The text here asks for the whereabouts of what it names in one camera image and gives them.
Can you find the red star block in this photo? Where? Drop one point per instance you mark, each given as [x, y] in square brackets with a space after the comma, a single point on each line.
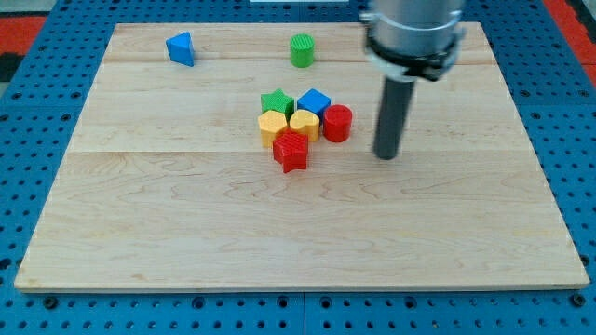
[291, 151]

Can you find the red cylinder block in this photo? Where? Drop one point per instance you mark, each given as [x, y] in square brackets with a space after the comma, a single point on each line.
[337, 121]

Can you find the yellow heart block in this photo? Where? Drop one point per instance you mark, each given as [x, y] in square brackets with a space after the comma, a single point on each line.
[306, 123]

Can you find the blue triangle block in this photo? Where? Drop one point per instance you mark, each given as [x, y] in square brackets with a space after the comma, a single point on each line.
[180, 49]

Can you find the blue cube block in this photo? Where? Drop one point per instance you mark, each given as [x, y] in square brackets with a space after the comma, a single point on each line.
[315, 102]

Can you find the grey cylindrical pointer rod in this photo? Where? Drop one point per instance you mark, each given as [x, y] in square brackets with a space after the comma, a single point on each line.
[393, 110]

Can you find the green cylinder block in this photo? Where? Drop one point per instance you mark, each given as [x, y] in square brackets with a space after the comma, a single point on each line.
[302, 50]

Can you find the green star block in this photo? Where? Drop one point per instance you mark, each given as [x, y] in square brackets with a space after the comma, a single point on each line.
[278, 101]

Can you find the yellow hexagon block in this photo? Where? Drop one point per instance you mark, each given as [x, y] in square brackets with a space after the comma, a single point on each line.
[272, 124]

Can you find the wooden board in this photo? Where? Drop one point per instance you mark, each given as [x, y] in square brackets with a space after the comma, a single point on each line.
[165, 186]

